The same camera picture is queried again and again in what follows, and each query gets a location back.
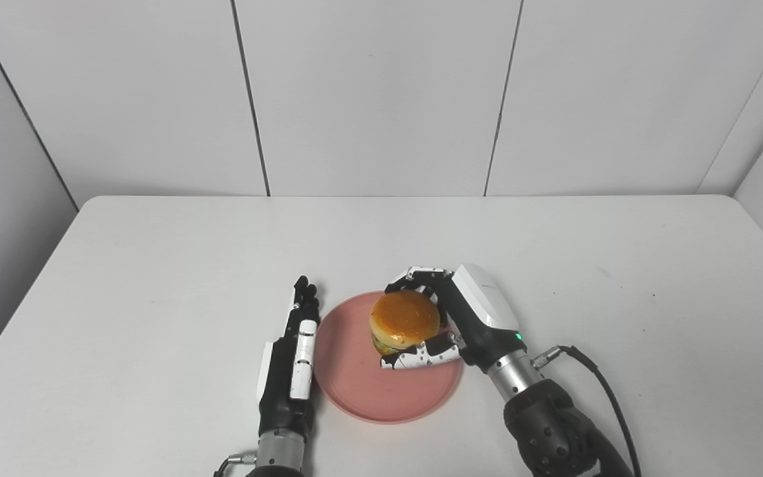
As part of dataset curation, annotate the toy hamburger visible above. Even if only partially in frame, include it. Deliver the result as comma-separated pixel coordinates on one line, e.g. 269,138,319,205
369,290,442,357

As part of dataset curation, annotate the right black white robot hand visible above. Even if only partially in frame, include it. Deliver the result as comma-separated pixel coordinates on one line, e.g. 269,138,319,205
380,263,527,373

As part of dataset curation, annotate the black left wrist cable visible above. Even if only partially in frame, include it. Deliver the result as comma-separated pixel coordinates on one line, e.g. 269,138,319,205
213,452,259,477

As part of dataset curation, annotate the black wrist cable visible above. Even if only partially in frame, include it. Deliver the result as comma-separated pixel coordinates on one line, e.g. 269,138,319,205
213,452,259,477
531,344,643,477

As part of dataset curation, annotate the pink round plate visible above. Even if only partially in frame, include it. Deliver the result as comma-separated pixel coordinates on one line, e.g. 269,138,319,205
313,291,464,425

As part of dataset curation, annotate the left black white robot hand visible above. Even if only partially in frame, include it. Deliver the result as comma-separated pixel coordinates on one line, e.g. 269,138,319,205
256,276,321,438

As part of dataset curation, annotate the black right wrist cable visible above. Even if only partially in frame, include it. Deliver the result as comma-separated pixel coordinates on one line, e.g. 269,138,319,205
531,344,643,477

